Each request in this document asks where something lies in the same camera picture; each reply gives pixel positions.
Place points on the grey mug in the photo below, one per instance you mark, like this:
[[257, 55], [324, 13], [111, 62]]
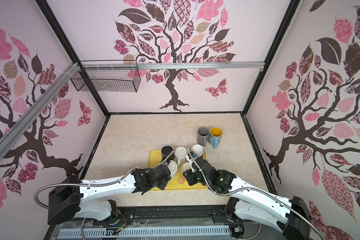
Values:
[[203, 136]]

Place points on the black wire basket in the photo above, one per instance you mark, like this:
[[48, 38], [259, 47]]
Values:
[[117, 76]]

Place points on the aluminium rail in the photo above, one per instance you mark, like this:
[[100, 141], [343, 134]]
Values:
[[18, 129], [177, 66]]

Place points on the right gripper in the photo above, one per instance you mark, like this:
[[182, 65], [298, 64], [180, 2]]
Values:
[[189, 177]]

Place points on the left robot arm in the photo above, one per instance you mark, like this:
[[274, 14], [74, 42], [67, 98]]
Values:
[[77, 198]]

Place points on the aluminium rail left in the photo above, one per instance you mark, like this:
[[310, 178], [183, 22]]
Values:
[[18, 129]]

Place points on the aluminium rail back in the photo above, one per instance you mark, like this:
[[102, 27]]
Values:
[[177, 66]]

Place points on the black base frame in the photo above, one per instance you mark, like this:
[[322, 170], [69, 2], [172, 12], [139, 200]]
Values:
[[258, 228]]

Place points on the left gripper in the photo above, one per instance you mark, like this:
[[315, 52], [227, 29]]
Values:
[[164, 184]]

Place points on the white ribbed mug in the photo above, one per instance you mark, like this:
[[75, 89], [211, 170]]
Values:
[[173, 167]]

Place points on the blue butterfly mug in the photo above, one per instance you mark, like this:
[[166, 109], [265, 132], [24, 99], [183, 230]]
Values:
[[215, 136]]

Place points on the white slotted cable duct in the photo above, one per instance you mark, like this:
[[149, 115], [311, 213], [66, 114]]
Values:
[[130, 232]]

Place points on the orange speckled mug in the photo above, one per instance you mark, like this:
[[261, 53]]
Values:
[[184, 167]]

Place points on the yellow plastic tray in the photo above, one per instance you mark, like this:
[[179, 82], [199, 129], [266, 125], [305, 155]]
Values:
[[155, 158]]

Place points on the black and white mug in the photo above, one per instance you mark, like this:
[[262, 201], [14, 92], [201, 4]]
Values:
[[198, 149]]

